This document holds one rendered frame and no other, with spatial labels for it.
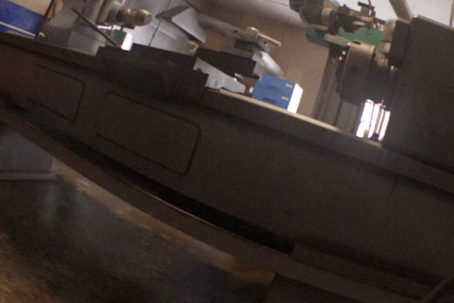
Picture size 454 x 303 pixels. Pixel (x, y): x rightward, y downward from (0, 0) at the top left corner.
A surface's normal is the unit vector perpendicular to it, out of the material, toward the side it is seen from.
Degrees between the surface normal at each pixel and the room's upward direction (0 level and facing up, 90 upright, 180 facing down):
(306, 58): 90
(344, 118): 90
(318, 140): 90
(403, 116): 90
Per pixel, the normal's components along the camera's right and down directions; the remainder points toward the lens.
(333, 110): -0.25, -0.06
